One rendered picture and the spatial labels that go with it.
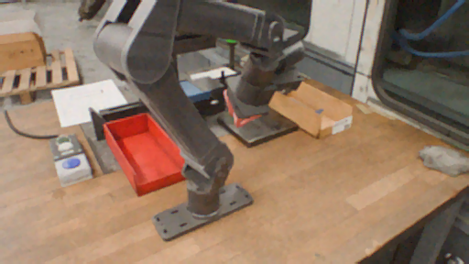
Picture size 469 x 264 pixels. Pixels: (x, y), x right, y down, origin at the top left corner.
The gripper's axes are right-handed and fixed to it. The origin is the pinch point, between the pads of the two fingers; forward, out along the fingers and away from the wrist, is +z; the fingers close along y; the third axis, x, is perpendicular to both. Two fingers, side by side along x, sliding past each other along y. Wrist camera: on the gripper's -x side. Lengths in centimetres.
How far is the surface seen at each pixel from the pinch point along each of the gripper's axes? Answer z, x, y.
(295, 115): 9.6, -22.8, 3.4
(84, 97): 37, 30, 42
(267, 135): 9.1, -11.3, -1.2
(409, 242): 37, -62, -40
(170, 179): 7.5, 17.0, -7.4
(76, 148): 16.7, 34.8, 10.1
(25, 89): 217, 75, 203
